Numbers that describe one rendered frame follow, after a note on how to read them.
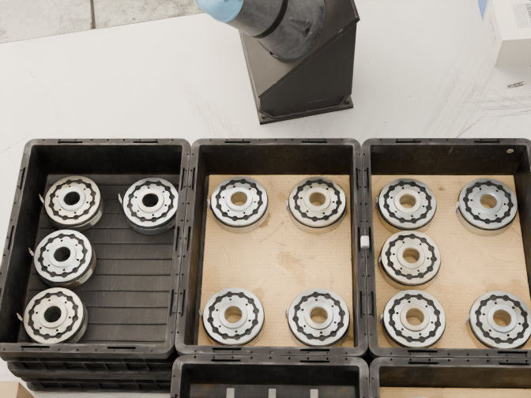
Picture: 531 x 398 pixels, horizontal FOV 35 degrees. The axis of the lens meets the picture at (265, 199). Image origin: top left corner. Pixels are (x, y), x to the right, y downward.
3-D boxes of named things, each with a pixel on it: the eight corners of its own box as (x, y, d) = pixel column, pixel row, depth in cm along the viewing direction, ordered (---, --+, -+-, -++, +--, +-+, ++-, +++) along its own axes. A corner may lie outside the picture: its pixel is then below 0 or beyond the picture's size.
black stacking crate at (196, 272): (200, 173, 159) (193, 140, 150) (356, 174, 158) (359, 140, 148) (184, 377, 140) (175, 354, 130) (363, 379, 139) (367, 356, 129)
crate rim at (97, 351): (29, 145, 153) (25, 137, 151) (193, 144, 151) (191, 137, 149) (-13, 356, 133) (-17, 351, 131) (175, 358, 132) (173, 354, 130)
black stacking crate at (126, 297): (44, 173, 161) (27, 140, 151) (197, 173, 160) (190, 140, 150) (7, 374, 142) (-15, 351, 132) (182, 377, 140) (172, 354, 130)
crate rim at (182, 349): (193, 144, 151) (191, 137, 149) (359, 144, 150) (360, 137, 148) (175, 358, 132) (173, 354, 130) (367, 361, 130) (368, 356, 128)
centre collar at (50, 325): (39, 303, 142) (38, 302, 142) (68, 300, 142) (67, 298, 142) (38, 331, 140) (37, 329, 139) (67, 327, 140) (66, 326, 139)
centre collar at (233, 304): (220, 301, 141) (220, 299, 140) (249, 302, 141) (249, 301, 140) (216, 328, 139) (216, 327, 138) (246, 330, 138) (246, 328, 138)
